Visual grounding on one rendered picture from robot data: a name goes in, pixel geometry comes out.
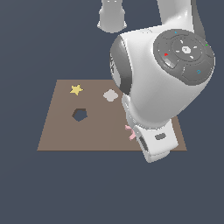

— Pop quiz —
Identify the brown slot board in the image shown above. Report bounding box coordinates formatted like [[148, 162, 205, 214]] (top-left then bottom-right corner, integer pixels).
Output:
[[37, 79, 188, 152]]

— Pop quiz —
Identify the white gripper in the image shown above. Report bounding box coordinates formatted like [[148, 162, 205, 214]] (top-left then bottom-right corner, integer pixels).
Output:
[[132, 120, 179, 164]]

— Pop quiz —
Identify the yellow star piece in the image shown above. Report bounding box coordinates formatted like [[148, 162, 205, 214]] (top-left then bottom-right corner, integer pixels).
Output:
[[69, 84, 84, 96]]

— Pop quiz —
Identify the pink cross piece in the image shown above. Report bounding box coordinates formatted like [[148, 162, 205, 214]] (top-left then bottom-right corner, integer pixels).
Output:
[[124, 124, 137, 141]]

